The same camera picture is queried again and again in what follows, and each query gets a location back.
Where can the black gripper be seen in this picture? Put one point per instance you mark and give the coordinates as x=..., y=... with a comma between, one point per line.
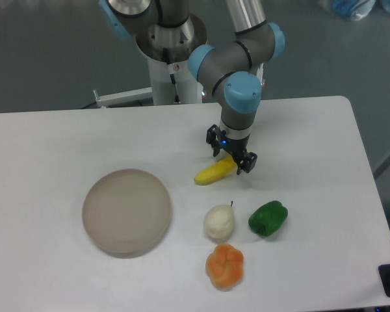
x=237, y=148

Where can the yellow banana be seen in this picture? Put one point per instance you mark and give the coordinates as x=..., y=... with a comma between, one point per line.
x=215, y=171

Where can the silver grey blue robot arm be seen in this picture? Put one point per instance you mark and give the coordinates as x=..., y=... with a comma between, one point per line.
x=228, y=75

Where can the white pear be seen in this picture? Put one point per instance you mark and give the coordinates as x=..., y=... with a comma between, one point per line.
x=219, y=222

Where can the white right base leg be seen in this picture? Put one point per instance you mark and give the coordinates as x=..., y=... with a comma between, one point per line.
x=260, y=75

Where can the white base leg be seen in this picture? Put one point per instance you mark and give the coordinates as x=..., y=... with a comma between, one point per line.
x=260, y=75
x=124, y=99

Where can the green bell pepper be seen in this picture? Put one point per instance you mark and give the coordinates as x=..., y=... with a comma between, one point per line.
x=267, y=219

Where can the orange knotted bread roll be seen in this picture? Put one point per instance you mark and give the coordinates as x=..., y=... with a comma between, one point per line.
x=225, y=266

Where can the beige round plate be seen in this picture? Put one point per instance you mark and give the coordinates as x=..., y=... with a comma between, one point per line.
x=127, y=213

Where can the white left base leg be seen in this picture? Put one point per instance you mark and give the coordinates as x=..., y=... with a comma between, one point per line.
x=124, y=99

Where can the clear bag with blue items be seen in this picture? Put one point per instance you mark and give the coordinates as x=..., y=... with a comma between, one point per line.
x=352, y=10

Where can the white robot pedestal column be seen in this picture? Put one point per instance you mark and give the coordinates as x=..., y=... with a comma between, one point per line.
x=167, y=51

